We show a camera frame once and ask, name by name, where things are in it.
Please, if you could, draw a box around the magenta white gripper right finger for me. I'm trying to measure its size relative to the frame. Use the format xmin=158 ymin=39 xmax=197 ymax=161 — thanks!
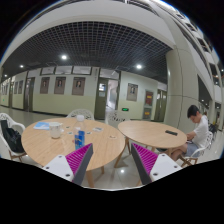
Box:
xmin=131 ymin=143 xmax=181 ymax=185

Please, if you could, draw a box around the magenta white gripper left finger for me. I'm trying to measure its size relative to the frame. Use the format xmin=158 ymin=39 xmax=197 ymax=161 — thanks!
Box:
xmin=43 ymin=143 xmax=93 ymax=185

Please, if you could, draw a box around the clear water bottle blue label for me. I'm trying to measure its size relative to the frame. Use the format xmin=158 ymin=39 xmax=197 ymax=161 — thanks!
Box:
xmin=73 ymin=115 xmax=85 ymax=149

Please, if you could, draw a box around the round wooden table right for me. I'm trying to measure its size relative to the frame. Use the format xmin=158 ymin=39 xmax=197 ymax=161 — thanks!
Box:
xmin=114 ymin=119 xmax=188 ymax=169

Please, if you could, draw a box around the round wooden table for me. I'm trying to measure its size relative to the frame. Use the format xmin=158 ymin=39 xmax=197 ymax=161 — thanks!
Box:
xmin=114 ymin=119 xmax=188 ymax=169
xmin=21 ymin=116 xmax=126 ymax=188

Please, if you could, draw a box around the black phone on table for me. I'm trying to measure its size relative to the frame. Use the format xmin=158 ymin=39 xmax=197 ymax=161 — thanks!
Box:
xmin=165 ymin=130 xmax=178 ymax=136

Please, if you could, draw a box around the round wooden table left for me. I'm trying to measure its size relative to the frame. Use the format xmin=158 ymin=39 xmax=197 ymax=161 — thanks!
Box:
xmin=21 ymin=116 xmax=126 ymax=188

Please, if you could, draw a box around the white plastic cup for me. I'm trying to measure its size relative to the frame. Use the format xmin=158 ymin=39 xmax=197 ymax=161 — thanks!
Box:
xmin=49 ymin=122 xmax=62 ymax=139

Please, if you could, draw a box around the small card on table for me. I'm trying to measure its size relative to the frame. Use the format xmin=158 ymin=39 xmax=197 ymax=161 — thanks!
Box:
xmin=93 ymin=127 xmax=103 ymax=132

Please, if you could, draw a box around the seated person white shirt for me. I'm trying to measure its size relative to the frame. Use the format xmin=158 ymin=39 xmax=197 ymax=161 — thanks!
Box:
xmin=170 ymin=105 xmax=209 ymax=161

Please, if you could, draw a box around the light blue paper booklet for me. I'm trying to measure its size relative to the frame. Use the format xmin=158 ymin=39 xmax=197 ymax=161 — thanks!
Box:
xmin=34 ymin=122 xmax=49 ymax=130

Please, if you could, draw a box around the white chair behind left table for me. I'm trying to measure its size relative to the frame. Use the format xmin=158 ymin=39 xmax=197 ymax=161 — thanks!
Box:
xmin=67 ymin=109 xmax=94 ymax=120

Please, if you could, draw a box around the white chair between tables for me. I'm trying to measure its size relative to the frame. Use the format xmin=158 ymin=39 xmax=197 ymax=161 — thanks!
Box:
xmin=105 ymin=110 xmax=130 ymax=128

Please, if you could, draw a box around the white chair under person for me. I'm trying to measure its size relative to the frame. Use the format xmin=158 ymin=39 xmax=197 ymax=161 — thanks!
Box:
xmin=180 ymin=132 xmax=213 ymax=167

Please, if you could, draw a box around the green exit sign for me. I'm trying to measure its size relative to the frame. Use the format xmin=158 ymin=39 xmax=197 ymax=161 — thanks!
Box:
xmin=121 ymin=108 xmax=129 ymax=112

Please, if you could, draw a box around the black backpack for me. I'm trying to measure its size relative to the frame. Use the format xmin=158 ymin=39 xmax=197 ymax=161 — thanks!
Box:
xmin=0 ymin=120 xmax=24 ymax=153

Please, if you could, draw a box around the red notice poster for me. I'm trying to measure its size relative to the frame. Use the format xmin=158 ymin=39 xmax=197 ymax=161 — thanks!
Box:
xmin=145 ymin=91 xmax=153 ymax=106

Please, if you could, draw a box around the open dark green door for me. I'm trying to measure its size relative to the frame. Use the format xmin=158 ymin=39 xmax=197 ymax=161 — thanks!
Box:
xmin=94 ymin=78 xmax=108 ymax=120

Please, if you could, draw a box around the white chair far left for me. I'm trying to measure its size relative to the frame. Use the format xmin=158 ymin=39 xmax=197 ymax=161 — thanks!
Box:
xmin=0 ymin=113 xmax=26 ymax=160

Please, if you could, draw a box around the framed portrait poster right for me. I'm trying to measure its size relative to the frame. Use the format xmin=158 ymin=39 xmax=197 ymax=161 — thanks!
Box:
xmin=72 ymin=77 xmax=85 ymax=96

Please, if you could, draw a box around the framed portrait poster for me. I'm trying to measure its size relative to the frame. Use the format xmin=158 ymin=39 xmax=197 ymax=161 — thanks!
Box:
xmin=54 ymin=77 xmax=66 ymax=94
xmin=72 ymin=77 xmax=85 ymax=96
xmin=40 ymin=77 xmax=50 ymax=94

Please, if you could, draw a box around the framed portrait beside door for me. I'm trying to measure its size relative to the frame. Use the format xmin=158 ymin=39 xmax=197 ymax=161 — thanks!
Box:
xmin=126 ymin=83 xmax=138 ymax=101

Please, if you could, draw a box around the framed portrait poster left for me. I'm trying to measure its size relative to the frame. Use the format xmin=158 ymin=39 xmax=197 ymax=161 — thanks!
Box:
xmin=40 ymin=77 xmax=50 ymax=94

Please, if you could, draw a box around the framed portrait poster middle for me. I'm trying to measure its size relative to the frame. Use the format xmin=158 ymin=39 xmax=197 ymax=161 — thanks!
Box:
xmin=54 ymin=77 xmax=66 ymax=94

